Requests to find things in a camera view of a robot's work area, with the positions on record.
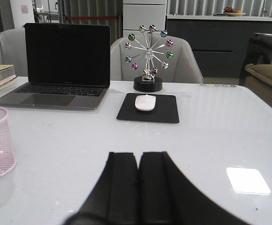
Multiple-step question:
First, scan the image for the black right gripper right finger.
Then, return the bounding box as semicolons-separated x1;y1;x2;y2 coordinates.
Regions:
139;152;245;225

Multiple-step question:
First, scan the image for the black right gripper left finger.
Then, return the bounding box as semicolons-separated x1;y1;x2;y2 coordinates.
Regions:
65;152;138;225

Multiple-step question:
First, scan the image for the black mouse pad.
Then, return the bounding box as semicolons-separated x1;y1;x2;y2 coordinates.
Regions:
117;93;179;123

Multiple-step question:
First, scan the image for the white computer mouse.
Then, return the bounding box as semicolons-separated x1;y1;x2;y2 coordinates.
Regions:
135;94;156;111

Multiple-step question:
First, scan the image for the ferris wheel desk toy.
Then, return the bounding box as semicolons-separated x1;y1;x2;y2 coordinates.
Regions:
125;24;174;92

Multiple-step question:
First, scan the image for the grey laptop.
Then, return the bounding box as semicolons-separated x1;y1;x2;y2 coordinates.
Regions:
0;23;110;110

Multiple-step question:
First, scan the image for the brown sofa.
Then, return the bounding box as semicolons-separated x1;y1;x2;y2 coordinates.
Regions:
244;64;272;107

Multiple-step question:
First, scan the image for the dark counter cabinet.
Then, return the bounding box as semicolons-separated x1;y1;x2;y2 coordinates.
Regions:
166;15;272;79

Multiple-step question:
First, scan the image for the left grey armchair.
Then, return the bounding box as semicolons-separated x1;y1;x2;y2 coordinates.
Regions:
0;28;28;76

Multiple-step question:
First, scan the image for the fruit bowl on counter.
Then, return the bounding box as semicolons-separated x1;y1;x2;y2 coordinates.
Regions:
223;7;246;16

